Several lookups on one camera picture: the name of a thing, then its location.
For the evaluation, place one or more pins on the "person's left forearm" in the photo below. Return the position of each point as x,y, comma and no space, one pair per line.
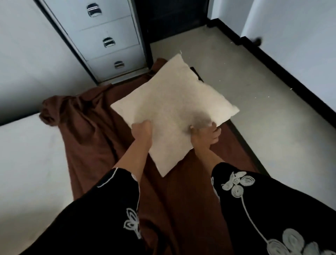
134,160

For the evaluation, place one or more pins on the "round door stopper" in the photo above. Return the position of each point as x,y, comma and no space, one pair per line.
256,41

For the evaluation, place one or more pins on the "person's left hand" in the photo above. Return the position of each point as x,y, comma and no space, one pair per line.
143,132

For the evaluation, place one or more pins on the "white mattress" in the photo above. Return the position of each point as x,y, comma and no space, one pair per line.
26,170

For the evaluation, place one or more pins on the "white wardrobe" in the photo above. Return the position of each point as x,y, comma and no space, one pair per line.
113,26

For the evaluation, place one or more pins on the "person's right hand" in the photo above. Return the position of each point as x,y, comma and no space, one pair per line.
204,138

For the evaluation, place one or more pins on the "brown bed sheet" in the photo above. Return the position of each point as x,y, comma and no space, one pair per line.
92,147

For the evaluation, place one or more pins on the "beige pillow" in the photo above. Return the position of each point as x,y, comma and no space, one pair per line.
170,105

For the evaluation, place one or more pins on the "black floral blouse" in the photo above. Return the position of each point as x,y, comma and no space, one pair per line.
262,210

